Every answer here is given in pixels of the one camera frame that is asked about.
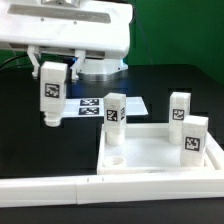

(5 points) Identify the white L-shaped obstacle fence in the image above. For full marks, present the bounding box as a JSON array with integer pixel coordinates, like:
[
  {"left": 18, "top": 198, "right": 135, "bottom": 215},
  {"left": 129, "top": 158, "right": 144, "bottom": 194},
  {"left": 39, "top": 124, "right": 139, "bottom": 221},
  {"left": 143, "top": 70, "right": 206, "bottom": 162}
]
[{"left": 0, "top": 141, "right": 224, "bottom": 208}]

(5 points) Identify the black cable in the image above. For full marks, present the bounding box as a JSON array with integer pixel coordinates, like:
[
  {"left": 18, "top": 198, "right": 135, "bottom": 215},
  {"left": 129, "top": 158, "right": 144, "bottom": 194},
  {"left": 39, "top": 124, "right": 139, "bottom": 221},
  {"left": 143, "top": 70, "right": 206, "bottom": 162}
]
[{"left": 0, "top": 53, "right": 31, "bottom": 70}]

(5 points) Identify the white square tabletop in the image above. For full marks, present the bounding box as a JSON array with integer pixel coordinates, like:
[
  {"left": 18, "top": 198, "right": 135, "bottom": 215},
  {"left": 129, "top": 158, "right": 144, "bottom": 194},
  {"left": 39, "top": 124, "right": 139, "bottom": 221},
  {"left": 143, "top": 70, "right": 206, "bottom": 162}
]
[{"left": 97, "top": 123, "right": 224, "bottom": 175}]

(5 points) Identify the white sheet with tags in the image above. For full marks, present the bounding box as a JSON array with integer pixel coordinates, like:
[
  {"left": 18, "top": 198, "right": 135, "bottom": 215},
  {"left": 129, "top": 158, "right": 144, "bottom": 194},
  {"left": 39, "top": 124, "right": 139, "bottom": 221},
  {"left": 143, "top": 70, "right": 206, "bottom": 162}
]
[{"left": 62, "top": 97, "right": 148, "bottom": 118}]

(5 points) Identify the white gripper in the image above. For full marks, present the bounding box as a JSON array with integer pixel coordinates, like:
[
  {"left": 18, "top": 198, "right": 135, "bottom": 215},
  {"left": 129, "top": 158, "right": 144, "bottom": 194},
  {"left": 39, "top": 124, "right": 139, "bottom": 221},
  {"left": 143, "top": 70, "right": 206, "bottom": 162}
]
[{"left": 0, "top": 0, "right": 133, "bottom": 82}]

